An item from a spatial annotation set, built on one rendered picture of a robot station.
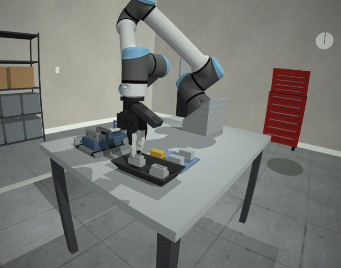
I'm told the yellow rectangular block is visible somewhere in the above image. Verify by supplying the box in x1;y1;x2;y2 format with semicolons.
150;149;166;160

